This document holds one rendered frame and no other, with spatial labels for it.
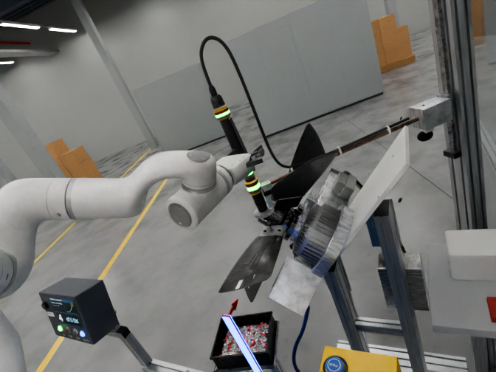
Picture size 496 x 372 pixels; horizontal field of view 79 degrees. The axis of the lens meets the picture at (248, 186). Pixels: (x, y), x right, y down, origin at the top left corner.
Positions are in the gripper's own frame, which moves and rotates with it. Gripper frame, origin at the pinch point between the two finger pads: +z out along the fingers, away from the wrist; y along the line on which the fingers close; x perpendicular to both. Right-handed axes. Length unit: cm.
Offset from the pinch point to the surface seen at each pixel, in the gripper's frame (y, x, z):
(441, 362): 40, -138, 40
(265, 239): -3.5, -30.2, -2.1
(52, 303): -75, -31, -42
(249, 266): -3.3, -30.3, -14.5
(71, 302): -61, -29, -41
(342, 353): 25, -41, -28
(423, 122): 43, -12, 37
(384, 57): -64, -98, 807
